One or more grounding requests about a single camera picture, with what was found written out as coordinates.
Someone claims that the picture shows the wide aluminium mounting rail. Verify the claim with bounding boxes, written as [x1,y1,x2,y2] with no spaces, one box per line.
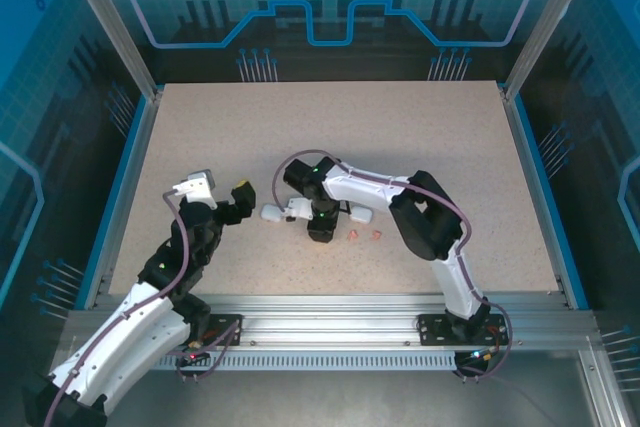
[64,291,599,349]

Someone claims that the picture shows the aluminium side rail blue edge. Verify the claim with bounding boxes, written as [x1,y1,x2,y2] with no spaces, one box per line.
[499,86,591,311]
[74,89,166,311]

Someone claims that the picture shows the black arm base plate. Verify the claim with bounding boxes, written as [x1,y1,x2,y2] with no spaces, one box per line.
[187,313,245,348]
[416,313,512,348]

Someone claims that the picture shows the slotted grey cable duct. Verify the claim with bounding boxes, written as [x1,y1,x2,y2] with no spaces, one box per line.
[149,346,464,372]

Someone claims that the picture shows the aluminium frame post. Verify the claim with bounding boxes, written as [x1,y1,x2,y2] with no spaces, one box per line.
[501,0,605,98]
[56,0,164,98]
[577,344,632,427]

